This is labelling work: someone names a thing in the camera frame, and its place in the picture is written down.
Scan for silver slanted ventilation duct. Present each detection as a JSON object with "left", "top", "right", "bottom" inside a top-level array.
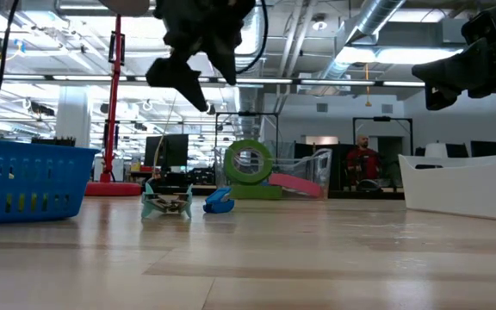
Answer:
[{"left": 319, "top": 0, "right": 407, "bottom": 81}]

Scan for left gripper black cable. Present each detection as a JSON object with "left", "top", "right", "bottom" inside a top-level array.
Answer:
[{"left": 234, "top": 0, "right": 270, "bottom": 75}]

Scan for white building column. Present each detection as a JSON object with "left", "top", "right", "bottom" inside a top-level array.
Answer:
[{"left": 55, "top": 85, "right": 93, "bottom": 150}]

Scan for white rounded seat back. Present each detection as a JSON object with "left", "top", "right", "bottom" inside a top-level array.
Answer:
[{"left": 424, "top": 142, "right": 449, "bottom": 158}]

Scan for black ridged box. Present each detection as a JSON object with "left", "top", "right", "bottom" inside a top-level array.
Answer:
[{"left": 31, "top": 137, "right": 77, "bottom": 149}]

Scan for dark desk monitor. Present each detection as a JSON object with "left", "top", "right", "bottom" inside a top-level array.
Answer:
[
  {"left": 414, "top": 143, "right": 469, "bottom": 158},
  {"left": 470, "top": 139, "right": 496, "bottom": 158}
]

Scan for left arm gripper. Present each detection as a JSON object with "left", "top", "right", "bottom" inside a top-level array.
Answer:
[{"left": 146, "top": 0, "right": 257, "bottom": 112}]

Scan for person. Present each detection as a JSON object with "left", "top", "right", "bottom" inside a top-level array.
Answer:
[{"left": 344, "top": 133, "right": 381, "bottom": 182}]

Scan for blue mini stapler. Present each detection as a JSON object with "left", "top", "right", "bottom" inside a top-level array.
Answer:
[{"left": 202, "top": 186, "right": 236, "bottom": 214}]

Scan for red desk lamp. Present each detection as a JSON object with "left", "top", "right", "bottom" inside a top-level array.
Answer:
[{"left": 84, "top": 0, "right": 151, "bottom": 198}]

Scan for yellow hanging cord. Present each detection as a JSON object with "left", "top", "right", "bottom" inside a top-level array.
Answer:
[{"left": 363, "top": 63, "right": 373, "bottom": 108}]

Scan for black metal gantry frame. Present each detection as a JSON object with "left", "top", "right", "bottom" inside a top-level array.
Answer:
[
  {"left": 352, "top": 115, "right": 414, "bottom": 146},
  {"left": 214, "top": 110, "right": 280, "bottom": 150}
]

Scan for clear plastic bin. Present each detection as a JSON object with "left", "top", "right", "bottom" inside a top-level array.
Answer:
[{"left": 212, "top": 146, "right": 333, "bottom": 200}]

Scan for white plastic bin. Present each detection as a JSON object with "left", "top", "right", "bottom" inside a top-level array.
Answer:
[{"left": 397, "top": 136, "right": 496, "bottom": 224}]

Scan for black computer monitor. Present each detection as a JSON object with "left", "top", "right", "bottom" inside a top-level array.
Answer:
[{"left": 144, "top": 133, "right": 189, "bottom": 168}]

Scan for blue plastic basket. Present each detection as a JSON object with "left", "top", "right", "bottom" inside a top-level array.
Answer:
[{"left": 0, "top": 138, "right": 102, "bottom": 226}]

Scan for large green tape roll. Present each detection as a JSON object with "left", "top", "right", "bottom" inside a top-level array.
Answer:
[{"left": 223, "top": 139, "right": 275, "bottom": 187}]

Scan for silver corrugated ventilation duct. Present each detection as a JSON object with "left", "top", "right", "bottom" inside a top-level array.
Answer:
[{"left": 218, "top": 16, "right": 267, "bottom": 152}]

